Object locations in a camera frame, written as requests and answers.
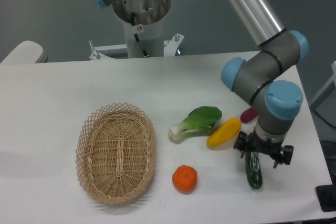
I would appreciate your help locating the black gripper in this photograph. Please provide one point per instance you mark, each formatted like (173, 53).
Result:
(252, 142)

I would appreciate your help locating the dark green cucumber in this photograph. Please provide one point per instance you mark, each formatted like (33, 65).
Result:
(253, 170)

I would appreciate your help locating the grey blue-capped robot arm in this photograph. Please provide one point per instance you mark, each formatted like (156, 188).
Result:
(256, 80)

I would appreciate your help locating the purple sweet potato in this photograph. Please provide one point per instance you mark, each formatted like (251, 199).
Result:
(248, 115)

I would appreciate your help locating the yellow mango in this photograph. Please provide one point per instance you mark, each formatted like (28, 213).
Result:
(224, 133)

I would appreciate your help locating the green bok choy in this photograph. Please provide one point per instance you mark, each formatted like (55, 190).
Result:
(200, 120)

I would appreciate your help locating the black device at table edge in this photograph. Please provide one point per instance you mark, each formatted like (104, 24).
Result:
(326, 197)

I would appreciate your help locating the orange tangerine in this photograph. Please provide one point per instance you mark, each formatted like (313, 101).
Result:
(185, 178)

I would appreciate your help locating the oval wicker basket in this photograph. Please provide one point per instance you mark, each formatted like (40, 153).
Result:
(116, 153)

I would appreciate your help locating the white chair armrest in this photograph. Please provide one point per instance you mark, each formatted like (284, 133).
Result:
(27, 52)

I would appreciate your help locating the white pedestal base frame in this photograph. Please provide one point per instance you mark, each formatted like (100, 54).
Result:
(171, 49)

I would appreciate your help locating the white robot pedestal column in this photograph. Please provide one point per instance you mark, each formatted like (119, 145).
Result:
(145, 32)

